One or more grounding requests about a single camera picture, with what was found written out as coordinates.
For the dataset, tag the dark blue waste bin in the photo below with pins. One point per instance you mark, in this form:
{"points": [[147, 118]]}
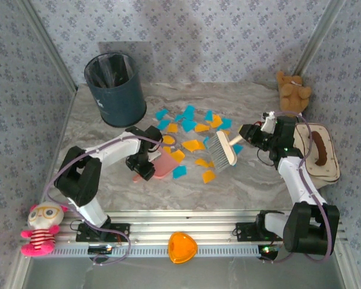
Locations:
{"points": [[120, 102]]}

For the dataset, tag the small circuit board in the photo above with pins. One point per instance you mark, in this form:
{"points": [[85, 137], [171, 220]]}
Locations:
{"points": [[100, 249], [267, 251]]}

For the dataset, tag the wooden hand brush grey bristles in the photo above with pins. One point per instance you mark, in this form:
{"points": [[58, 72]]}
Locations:
{"points": [[228, 150]]}

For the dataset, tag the pink white plush doll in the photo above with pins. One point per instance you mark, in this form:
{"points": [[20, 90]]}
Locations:
{"points": [[39, 238]]}

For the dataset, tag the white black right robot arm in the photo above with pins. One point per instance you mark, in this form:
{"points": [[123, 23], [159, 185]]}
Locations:
{"points": [[294, 183]]}

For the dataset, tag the brown teddy bear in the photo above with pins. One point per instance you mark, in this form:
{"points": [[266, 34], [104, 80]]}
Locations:
{"points": [[291, 96]]}

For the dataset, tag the orange paper scrap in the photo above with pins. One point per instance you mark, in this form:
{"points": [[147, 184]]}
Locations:
{"points": [[202, 162], [215, 121], [168, 139], [225, 132], [193, 145], [177, 155], [167, 149], [209, 176], [201, 128], [172, 128]]}

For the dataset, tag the blue paper scrap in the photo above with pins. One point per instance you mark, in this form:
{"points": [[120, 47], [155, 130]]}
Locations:
{"points": [[237, 149], [226, 123], [178, 117], [161, 113], [179, 172], [209, 115], [189, 110], [189, 125], [205, 141], [163, 124]]}

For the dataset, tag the aluminium rail base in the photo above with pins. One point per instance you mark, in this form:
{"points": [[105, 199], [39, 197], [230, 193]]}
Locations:
{"points": [[183, 222]]}

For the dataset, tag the aluminium frame post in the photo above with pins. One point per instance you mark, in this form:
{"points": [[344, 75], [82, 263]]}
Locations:
{"points": [[49, 45], [320, 37]]}

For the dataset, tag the pink plastic dustpan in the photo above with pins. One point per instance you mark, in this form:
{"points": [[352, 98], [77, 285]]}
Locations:
{"points": [[165, 165]]}

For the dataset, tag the orange plastic dish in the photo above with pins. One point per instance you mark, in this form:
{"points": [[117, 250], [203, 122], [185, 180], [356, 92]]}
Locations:
{"points": [[182, 248]]}

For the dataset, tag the cream fabric pouch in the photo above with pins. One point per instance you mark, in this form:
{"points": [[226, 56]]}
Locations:
{"points": [[328, 171]]}

